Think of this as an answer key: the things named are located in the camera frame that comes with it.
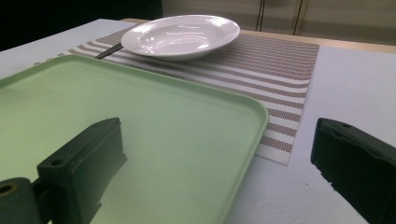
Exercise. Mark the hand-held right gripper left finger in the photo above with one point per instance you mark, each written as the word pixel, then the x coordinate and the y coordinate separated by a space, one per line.
pixel 84 158

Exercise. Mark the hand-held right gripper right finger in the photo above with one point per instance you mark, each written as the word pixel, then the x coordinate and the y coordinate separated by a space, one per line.
pixel 358 161

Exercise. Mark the light green plastic tray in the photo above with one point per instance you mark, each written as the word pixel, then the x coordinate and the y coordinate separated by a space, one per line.
pixel 155 124

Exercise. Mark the striped woven placemat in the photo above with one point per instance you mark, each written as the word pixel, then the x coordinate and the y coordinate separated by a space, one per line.
pixel 264 71

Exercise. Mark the white ceramic plate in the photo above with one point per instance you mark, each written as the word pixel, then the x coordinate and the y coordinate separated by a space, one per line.
pixel 180 37

